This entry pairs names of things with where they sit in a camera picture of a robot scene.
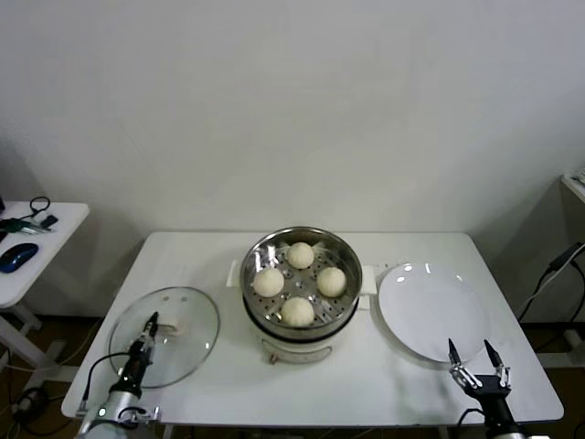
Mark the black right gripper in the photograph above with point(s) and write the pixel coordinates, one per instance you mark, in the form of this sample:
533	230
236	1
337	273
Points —
489	388

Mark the white side table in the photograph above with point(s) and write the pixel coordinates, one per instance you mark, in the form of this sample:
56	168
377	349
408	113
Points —
55	247

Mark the white steamed baozi bun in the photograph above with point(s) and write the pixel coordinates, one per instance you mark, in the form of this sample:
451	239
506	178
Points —
268	281
330	281
299	254
297	311

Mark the white floor power strip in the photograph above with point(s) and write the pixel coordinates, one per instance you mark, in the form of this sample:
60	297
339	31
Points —
28	402

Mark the white shelf desk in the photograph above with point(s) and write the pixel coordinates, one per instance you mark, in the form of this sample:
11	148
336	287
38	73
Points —
576	188

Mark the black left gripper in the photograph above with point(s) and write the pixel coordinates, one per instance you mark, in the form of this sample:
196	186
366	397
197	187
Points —
138	361

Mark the stainless steel steamer basket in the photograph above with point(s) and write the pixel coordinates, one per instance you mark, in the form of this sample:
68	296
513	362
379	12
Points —
256	256

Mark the small black device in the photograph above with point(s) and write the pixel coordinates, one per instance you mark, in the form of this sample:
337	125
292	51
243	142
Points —
48	221

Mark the white electric cooker base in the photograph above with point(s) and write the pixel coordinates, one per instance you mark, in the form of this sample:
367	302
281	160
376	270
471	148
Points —
297	350

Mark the white stand base frame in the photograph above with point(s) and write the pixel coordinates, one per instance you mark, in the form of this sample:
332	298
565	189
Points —
574	335

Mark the white round plate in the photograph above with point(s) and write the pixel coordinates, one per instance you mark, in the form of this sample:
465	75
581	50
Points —
429	311

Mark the blue computer mouse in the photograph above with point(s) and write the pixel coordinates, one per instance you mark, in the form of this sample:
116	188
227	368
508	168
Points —
18	257

